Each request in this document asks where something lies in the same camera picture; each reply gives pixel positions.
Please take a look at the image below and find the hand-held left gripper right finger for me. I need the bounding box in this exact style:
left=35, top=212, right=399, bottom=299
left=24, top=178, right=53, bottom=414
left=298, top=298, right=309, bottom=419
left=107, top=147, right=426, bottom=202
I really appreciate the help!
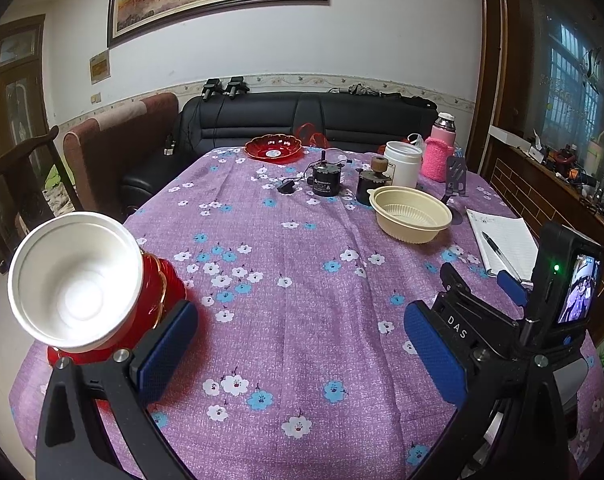
left=403, top=301, right=570, bottom=480

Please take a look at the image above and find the beige plastic bowl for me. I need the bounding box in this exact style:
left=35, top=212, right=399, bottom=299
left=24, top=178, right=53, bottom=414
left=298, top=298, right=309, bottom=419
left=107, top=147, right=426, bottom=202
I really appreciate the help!
left=367, top=185, right=454, bottom=245

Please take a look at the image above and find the white notebook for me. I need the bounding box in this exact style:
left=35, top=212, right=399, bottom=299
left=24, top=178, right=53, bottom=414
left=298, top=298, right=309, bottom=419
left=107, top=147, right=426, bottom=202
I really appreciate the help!
left=465, top=206, right=540, bottom=278

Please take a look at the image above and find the black leather sofa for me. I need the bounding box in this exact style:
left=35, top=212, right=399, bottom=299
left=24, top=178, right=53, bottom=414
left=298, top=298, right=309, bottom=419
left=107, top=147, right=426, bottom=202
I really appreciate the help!
left=121, top=91, right=439, bottom=211

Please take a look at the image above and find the brown motor with wooden cap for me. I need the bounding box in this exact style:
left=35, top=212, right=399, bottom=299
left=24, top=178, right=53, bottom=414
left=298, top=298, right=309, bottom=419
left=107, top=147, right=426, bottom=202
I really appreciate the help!
left=356, top=156, right=394, bottom=206

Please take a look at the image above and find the black pen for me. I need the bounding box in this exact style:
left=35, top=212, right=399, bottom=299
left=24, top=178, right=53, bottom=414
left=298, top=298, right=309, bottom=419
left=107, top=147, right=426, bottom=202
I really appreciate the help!
left=482, top=231, right=523, bottom=283

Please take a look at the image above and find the wooden glass door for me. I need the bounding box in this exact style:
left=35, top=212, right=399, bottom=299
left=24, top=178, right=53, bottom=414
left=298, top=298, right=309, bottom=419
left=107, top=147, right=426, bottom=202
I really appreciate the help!
left=0, top=14, right=50, bottom=201

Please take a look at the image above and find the patterned blanket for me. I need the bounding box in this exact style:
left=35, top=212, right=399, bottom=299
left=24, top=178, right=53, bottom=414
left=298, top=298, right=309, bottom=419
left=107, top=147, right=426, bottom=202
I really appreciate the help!
left=41, top=165, right=68, bottom=211

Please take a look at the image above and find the grey phone stand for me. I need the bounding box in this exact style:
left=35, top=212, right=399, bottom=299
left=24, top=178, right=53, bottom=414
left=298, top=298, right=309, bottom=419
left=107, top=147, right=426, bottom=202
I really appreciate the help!
left=444, top=155, right=469, bottom=206

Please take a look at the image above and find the yellow wall plaque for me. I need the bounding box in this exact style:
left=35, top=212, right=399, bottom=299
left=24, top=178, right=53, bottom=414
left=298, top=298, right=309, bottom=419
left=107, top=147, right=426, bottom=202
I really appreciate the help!
left=89, top=50, right=111, bottom=85

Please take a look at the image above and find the wooden sideboard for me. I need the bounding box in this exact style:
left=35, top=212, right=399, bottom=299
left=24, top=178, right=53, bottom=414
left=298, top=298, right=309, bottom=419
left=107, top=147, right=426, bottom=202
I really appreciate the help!
left=484, top=125, right=604, bottom=341

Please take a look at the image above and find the purple floral tablecloth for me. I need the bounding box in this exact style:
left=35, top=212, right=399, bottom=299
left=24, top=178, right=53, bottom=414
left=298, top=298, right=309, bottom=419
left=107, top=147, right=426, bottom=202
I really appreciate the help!
left=9, top=145, right=604, bottom=480

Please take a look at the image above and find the dark wooden chair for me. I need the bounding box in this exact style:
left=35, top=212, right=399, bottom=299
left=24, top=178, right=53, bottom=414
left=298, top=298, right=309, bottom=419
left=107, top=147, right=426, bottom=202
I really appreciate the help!
left=0, top=125, right=83, bottom=281

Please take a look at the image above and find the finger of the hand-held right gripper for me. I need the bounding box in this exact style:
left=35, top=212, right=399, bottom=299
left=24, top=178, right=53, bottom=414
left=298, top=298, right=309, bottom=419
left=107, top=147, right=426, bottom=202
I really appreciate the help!
left=432, top=261, right=528, bottom=361
left=496, top=269, right=534, bottom=308

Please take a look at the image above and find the black motor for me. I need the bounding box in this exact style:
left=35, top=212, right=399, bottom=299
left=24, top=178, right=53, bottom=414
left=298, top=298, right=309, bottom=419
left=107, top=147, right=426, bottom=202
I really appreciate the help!
left=309, top=150, right=353, bottom=197

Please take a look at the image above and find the pink covered thermos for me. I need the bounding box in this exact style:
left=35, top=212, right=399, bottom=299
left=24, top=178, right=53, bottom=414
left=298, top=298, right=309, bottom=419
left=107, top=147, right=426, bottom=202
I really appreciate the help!
left=421, top=112, right=458, bottom=182

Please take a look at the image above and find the large red scalloped plate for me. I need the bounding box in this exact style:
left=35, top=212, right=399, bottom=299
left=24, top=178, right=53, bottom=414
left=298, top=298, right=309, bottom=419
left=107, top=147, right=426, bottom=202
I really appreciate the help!
left=47, top=300, right=183, bottom=367

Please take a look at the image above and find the pile of cables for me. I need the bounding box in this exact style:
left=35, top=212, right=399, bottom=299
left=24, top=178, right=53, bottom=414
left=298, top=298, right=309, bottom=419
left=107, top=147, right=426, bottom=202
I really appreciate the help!
left=329, top=82, right=433, bottom=108

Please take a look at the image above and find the white jar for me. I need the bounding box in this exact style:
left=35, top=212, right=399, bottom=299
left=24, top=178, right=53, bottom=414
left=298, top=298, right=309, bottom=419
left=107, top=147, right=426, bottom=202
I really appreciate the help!
left=383, top=141, right=424, bottom=188

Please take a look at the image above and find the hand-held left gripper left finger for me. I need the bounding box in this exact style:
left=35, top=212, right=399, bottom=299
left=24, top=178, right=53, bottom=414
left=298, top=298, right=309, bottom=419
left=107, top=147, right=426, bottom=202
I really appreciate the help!
left=34, top=299, right=200, bottom=480

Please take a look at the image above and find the brown armchair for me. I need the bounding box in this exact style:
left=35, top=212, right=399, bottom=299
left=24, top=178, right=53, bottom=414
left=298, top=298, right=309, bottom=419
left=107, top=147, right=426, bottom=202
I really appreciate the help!
left=63, top=91, right=179, bottom=221

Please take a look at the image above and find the red scalloped dish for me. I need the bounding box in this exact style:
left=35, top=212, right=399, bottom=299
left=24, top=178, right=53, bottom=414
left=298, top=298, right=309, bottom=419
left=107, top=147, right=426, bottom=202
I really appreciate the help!
left=245, top=134, right=304, bottom=163

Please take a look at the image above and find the wooden door frame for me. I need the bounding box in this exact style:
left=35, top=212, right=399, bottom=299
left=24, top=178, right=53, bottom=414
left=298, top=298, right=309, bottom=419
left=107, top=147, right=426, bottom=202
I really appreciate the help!
left=477, top=0, right=533, bottom=186

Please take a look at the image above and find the white bowl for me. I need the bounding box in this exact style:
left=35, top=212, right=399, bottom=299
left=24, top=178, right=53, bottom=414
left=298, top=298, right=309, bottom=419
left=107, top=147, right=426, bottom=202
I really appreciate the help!
left=7, top=211, right=145, bottom=353

